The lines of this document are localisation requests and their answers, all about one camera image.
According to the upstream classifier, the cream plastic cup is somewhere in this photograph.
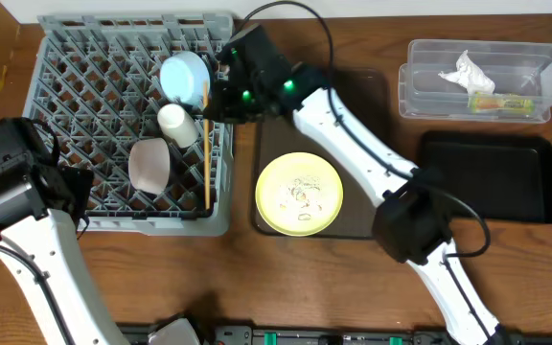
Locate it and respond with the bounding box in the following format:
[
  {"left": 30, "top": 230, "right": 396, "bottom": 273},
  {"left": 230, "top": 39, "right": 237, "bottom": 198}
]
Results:
[{"left": 157, "top": 103, "right": 199, "bottom": 149}]

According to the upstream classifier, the yellow plate with food scraps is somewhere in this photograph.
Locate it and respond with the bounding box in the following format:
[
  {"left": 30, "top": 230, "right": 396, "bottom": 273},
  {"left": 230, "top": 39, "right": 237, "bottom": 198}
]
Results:
[{"left": 255, "top": 152, "right": 344, "bottom": 237}]

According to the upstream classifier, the green yellow snack wrapper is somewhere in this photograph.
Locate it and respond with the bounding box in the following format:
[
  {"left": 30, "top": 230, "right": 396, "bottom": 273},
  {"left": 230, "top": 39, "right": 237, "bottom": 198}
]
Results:
[{"left": 468, "top": 93, "right": 536, "bottom": 114}]

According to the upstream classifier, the black tray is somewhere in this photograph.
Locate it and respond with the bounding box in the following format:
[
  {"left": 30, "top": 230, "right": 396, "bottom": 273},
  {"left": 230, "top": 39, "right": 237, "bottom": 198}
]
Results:
[{"left": 419, "top": 131, "right": 552, "bottom": 224}]

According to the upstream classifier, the wooden chopstick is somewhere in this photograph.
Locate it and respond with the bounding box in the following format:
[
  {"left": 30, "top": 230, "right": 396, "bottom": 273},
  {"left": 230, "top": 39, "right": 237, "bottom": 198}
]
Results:
[{"left": 202, "top": 81, "right": 211, "bottom": 210}]

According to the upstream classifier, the white tissue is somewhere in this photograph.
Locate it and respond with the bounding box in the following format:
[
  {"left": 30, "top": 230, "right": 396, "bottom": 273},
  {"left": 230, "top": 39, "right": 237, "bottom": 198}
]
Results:
[{"left": 439, "top": 51, "right": 495, "bottom": 95}]

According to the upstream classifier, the dark brown serving tray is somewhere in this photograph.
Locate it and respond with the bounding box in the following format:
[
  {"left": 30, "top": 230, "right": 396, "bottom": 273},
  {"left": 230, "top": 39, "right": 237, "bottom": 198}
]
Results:
[{"left": 253, "top": 68, "right": 394, "bottom": 241}]

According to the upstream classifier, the grey plastic dish rack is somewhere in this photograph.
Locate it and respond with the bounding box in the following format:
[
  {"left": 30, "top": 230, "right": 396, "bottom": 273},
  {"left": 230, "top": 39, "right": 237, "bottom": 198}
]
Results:
[{"left": 24, "top": 12, "right": 234, "bottom": 237}]

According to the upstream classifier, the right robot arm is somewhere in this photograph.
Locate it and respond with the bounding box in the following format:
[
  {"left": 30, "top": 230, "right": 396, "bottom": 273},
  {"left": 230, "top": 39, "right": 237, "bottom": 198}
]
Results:
[{"left": 207, "top": 24, "right": 509, "bottom": 344}]

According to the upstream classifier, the clear plastic bin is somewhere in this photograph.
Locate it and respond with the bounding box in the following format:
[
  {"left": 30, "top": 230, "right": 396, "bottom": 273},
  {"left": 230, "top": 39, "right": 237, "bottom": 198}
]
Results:
[{"left": 398, "top": 39, "right": 552, "bottom": 123}]

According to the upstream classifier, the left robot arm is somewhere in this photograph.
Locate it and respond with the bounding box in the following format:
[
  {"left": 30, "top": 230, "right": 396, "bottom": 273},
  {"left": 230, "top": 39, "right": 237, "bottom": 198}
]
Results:
[{"left": 0, "top": 118, "right": 127, "bottom": 345}]

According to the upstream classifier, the light blue bowl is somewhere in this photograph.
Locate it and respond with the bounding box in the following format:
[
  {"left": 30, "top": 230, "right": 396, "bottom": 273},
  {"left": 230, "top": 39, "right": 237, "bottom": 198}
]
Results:
[{"left": 159, "top": 51, "right": 211, "bottom": 108}]

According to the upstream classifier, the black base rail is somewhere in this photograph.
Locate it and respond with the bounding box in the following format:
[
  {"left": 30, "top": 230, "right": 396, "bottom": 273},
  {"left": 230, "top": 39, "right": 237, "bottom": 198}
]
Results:
[{"left": 117, "top": 322, "right": 552, "bottom": 345}]

